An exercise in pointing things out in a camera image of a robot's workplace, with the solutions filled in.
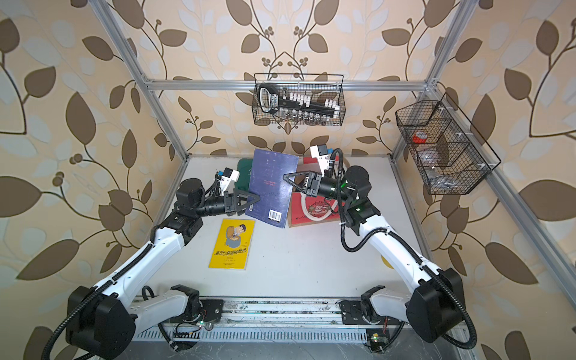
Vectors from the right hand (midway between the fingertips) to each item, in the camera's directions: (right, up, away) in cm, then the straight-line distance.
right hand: (284, 179), depth 62 cm
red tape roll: (+48, +15, +19) cm, 54 cm away
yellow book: (-22, -27, +27) cm, 44 cm away
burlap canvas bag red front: (+7, -12, +20) cm, 25 cm away
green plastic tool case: (-23, +6, +50) cm, 56 cm away
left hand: (-10, -7, +6) cm, 13 cm away
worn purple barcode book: (-3, -4, +5) cm, 7 cm away
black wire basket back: (+12, +34, +34) cm, 50 cm away
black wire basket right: (+55, +7, +12) cm, 57 cm away
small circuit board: (+29, -51, +8) cm, 60 cm away
